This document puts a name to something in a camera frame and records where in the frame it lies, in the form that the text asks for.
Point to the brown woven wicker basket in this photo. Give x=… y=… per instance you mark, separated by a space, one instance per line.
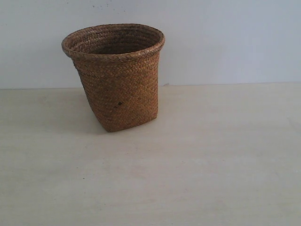
x=118 y=69

